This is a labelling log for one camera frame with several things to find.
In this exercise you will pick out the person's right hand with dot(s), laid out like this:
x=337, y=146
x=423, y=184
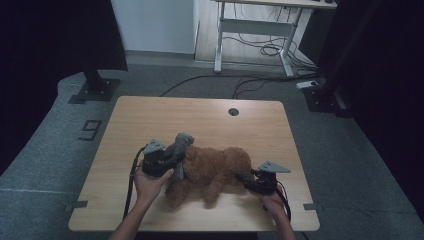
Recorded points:
x=275, y=205

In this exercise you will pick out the black stand with base plate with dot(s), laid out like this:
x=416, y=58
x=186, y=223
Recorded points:
x=96, y=88
x=321, y=100

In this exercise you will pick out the black curtain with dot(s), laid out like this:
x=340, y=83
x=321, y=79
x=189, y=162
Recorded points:
x=50, y=50
x=393, y=83

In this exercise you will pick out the white desk frame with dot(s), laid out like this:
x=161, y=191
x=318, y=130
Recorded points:
x=253, y=26

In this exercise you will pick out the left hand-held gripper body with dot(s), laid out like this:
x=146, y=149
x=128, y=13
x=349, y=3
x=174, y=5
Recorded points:
x=153, y=165

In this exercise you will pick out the person's left hand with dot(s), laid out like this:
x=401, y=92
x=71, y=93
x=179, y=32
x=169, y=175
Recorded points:
x=148, y=190

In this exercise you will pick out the brown teddy bear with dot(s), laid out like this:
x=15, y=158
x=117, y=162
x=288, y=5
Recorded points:
x=210, y=166

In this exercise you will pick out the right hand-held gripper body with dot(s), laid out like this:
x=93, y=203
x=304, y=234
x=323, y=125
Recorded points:
x=266, y=185

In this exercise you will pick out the white power strip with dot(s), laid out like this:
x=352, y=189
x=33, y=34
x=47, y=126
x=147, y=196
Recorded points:
x=306, y=84

